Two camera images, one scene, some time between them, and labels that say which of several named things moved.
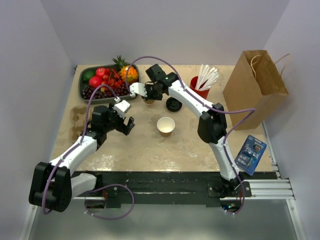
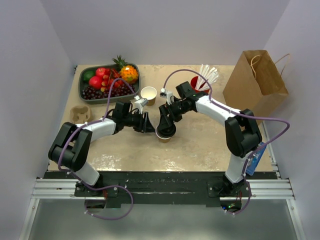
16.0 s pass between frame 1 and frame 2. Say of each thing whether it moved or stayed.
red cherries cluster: stayed
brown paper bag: stayed
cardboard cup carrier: stayed
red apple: stayed
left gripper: moved
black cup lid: moved
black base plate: stayed
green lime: stayed
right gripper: moved
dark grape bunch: stayed
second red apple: stayed
